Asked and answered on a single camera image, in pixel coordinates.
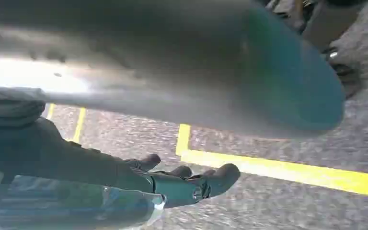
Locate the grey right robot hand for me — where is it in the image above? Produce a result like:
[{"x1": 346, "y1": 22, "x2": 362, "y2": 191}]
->
[{"x1": 0, "y1": 0, "x2": 345, "y2": 230}]

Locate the thin yellow floor tape strip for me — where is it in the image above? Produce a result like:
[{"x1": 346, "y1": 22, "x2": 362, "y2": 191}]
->
[
  {"x1": 72, "y1": 107, "x2": 87, "y2": 144},
  {"x1": 46, "y1": 103, "x2": 57, "y2": 121}
]

